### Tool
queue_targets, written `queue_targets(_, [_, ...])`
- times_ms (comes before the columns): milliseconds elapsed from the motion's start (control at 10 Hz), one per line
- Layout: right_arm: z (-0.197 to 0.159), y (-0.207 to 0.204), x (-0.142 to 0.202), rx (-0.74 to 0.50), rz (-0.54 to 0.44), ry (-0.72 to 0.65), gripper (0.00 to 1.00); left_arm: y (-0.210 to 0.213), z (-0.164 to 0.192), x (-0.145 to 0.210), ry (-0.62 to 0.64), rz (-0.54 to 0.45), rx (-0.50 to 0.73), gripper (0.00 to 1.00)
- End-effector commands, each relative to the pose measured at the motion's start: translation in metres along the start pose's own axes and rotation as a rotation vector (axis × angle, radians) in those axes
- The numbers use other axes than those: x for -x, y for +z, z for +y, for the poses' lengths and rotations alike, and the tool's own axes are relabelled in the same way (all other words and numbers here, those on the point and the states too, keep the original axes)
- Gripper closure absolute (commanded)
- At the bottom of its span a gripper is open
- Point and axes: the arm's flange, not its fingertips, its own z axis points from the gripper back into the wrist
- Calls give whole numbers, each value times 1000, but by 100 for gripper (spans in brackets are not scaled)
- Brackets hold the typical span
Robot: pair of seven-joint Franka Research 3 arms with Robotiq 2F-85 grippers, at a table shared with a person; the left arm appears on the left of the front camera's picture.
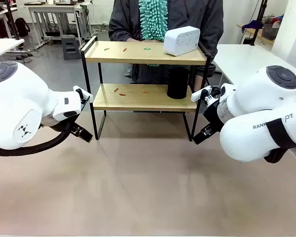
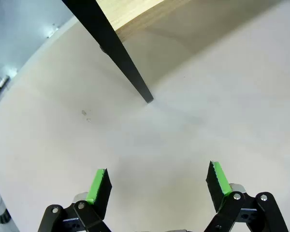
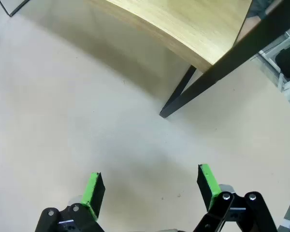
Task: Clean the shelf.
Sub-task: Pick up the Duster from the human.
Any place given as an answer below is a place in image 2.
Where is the black shelf leg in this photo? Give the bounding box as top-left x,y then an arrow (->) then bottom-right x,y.
61,0 -> 154,104

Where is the white power strip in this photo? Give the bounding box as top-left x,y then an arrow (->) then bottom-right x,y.
0,75 -> 11,105

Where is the wooden shelf board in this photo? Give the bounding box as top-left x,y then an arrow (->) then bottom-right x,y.
96,0 -> 290,49

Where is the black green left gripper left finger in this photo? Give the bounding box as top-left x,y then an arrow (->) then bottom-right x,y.
37,167 -> 113,232

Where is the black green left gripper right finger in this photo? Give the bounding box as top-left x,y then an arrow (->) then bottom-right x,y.
203,160 -> 290,232

